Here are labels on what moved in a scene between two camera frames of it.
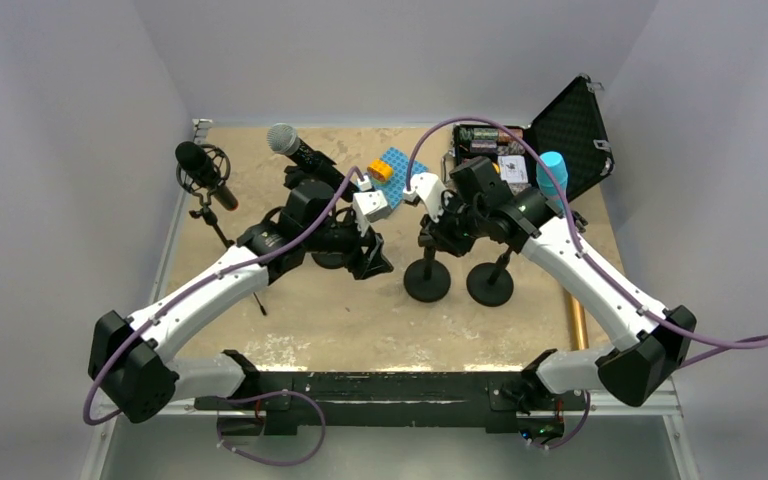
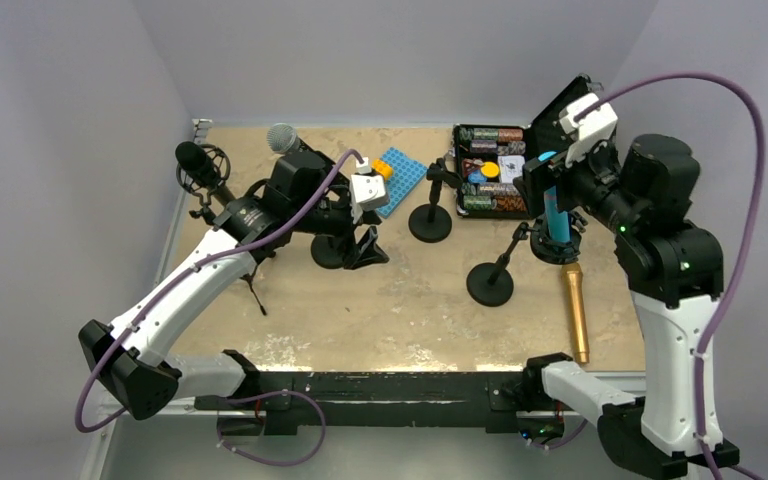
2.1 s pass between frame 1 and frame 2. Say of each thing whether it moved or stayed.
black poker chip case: stayed
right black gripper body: moved
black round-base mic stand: moved
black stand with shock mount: stayed
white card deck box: stayed
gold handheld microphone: stayed
